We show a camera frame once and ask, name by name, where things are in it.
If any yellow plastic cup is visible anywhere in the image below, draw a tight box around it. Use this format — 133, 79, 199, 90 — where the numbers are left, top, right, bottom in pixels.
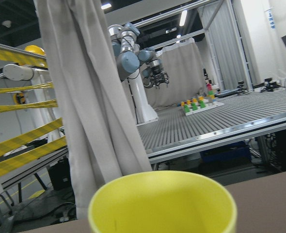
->
88, 170, 238, 233

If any beige hanging curtain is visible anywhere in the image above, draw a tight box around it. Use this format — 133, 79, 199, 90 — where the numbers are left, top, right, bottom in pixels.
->
34, 0, 151, 219

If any coloured block board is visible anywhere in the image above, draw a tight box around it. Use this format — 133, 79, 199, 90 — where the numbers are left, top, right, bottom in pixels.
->
180, 83, 224, 116

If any black equipment case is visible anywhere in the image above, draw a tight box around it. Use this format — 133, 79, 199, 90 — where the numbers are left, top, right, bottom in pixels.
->
48, 158, 71, 191

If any slatted metal work table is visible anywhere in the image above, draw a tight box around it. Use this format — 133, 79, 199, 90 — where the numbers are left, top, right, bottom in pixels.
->
138, 90, 286, 164

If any yellow hard hat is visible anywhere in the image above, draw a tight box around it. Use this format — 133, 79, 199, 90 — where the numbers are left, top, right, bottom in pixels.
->
24, 45, 46, 56

